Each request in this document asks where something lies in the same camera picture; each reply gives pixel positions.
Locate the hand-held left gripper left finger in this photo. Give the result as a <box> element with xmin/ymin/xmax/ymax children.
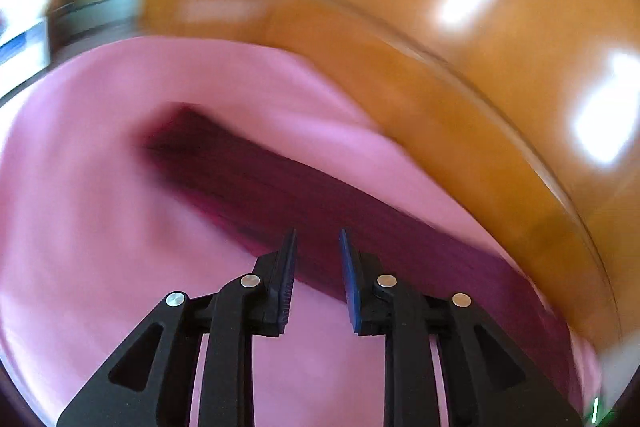
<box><xmin>56</xmin><ymin>228</ymin><xmax>298</xmax><ymax>427</ymax></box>

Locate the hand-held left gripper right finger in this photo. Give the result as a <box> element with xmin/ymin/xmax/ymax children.
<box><xmin>339</xmin><ymin>228</ymin><xmax>584</xmax><ymax>427</ymax></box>

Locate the plain maroon cloth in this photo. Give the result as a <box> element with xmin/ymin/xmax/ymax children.
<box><xmin>137</xmin><ymin>103</ymin><xmax>573</xmax><ymax>400</ymax></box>

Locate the pink bed sheet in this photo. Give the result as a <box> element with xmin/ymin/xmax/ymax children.
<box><xmin>0</xmin><ymin>36</ymin><xmax>601</xmax><ymax>427</ymax></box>

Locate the glossy wooden wardrobe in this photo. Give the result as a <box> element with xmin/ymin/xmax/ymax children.
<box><xmin>150</xmin><ymin>0</ymin><xmax>640</xmax><ymax>348</ymax></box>

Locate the wooden bed frame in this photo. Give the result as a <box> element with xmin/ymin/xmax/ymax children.
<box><xmin>142</xmin><ymin>0</ymin><xmax>618</xmax><ymax>360</ymax></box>

